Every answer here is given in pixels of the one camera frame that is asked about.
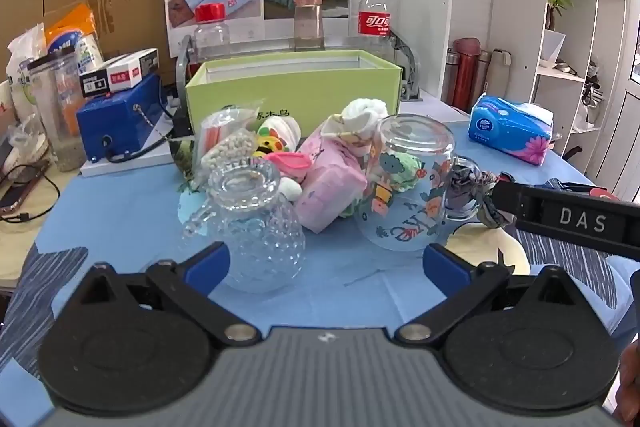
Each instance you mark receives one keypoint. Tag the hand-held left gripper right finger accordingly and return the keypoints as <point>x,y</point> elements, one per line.
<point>445,269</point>

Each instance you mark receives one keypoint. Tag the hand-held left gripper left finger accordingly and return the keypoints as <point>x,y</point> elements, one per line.
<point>207,264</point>

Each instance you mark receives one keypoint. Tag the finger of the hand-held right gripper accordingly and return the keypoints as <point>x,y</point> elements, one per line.
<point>505,204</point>

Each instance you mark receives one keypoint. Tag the grey fabric scrunchie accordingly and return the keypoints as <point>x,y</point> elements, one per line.
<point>475,187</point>

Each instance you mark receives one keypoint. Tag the green fleece towel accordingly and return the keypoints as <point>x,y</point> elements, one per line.
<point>406,172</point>

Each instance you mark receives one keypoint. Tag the white cloth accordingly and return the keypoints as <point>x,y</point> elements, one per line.
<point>364,112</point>

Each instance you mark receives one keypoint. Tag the light green storage box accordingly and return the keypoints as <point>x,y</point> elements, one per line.
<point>300,92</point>

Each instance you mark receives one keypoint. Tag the pink soft clip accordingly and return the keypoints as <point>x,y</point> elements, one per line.
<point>290,163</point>

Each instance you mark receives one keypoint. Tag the pink soft tissue pack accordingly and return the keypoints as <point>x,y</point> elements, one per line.
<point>327,187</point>

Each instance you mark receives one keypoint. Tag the textured clear glass mug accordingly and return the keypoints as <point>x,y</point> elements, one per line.
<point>250,227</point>

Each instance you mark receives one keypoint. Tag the blue tissue pack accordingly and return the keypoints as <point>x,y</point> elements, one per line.
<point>510,132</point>

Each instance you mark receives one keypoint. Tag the cartoon printed glass cup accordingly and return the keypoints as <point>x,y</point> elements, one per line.
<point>405,202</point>

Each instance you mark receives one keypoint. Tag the blue printed tablecloth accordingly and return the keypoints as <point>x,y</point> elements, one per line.
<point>125,207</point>

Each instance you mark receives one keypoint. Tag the bag of white beads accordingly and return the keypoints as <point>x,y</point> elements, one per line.
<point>227,147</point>

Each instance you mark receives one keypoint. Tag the grey thermos flask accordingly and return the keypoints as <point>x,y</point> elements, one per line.
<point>500,72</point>

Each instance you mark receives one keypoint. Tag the red thermos flask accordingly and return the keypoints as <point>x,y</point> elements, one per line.
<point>465,72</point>

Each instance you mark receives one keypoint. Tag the colourful plush toy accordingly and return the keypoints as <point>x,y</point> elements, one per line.
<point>275,134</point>

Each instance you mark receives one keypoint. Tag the blue metal box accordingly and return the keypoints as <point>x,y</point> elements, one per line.
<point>120,122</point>

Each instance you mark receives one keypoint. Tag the cream printed cloth pouch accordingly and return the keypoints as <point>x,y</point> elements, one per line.
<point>345,134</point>

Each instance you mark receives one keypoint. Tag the smartphone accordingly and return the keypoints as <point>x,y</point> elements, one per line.
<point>17,197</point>

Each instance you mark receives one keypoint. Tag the tall clear plastic container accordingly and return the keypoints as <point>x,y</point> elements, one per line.
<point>57,112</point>

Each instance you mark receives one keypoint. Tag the red label cola bottle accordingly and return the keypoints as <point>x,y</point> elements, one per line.
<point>374,19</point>

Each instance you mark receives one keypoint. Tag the clear jar with red lid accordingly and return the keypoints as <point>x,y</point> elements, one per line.
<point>212,34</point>

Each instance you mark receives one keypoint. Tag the orange and blue package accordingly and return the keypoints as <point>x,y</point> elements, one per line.
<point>72,42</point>

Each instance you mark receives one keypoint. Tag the white plastic bag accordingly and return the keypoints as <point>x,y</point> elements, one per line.
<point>22,77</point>

